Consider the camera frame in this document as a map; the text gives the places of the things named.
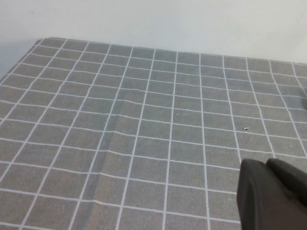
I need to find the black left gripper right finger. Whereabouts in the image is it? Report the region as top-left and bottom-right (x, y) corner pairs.
(265, 158), (307, 207)

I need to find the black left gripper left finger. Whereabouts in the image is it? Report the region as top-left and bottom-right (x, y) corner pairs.
(236, 159), (307, 230)

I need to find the grey white-grid tablecloth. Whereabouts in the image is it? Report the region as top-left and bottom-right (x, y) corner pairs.
(0, 37), (307, 230)

